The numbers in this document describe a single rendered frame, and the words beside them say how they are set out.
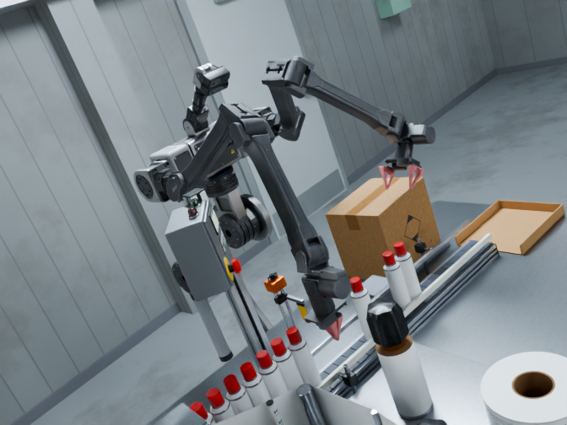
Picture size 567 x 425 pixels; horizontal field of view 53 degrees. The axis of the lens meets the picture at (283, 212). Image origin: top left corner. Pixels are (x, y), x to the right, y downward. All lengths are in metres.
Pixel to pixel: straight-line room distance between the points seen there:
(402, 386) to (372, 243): 0.72
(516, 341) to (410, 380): 0.41
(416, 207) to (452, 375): 0.74
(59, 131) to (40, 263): 0.86
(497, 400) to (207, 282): 0.67
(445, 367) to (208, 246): 0.69
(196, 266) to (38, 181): 2.68
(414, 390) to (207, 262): 0.56
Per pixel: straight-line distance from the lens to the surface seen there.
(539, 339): 1.69
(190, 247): 1.33
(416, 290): 1.81
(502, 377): 1.29
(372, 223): 1.93
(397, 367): 1.35
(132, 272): 4.24
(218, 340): 1.50
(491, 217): 2.35
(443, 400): 1.48
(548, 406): 1.22
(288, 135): 2.10
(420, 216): 2.10
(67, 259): 4.03
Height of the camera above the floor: 1.86
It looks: 20 degrees down
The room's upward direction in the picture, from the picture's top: 21 degrees counter-clockwise
